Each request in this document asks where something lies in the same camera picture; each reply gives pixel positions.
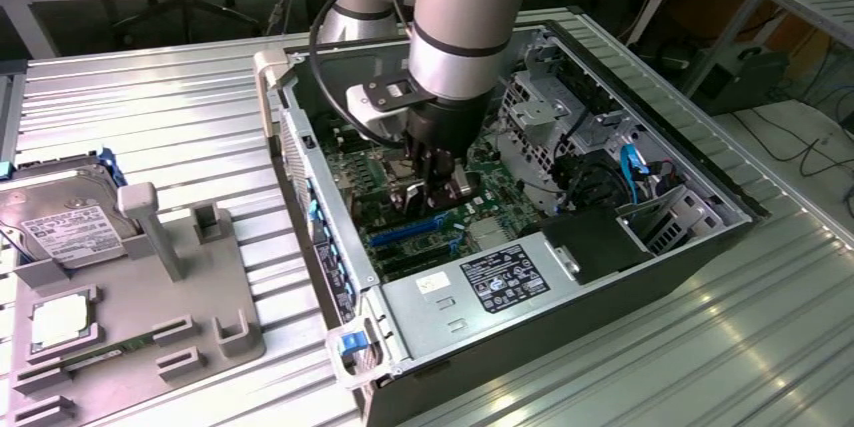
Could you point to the silver CPU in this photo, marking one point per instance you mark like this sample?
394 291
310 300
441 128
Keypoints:
61 319

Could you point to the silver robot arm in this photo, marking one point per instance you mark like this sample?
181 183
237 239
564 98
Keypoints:
461 22

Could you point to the hard disk with blue carrier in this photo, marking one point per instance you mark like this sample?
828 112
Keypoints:
61 227

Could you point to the CPU socket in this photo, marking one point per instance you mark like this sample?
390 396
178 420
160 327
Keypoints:
397 169

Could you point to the perforated metal drive cage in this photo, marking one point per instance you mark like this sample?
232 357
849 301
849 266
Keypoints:
541 117

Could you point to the green motherboard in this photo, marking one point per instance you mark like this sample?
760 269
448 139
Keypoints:
501 182

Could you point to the black box device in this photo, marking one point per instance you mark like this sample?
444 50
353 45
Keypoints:
755 77

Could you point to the black chair base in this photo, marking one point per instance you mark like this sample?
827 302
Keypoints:
201 9

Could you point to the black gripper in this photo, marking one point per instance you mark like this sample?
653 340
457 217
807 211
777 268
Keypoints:
444 127

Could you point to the grey power supply unit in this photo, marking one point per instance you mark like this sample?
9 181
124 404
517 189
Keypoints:
428 317

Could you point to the metal disk bay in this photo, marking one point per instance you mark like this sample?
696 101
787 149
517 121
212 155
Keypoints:
675 217

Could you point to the green RAM stick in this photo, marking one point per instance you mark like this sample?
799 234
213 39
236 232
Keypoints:
128 344

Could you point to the grey plastic parts rack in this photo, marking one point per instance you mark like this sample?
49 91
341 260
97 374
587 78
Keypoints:
134 307

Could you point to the black plastic shroud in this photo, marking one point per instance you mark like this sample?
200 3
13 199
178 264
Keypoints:
588 242

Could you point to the open black PC case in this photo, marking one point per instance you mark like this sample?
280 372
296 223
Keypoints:
568 327

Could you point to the blue expansion slot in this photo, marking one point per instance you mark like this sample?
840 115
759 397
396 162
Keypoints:
408 232

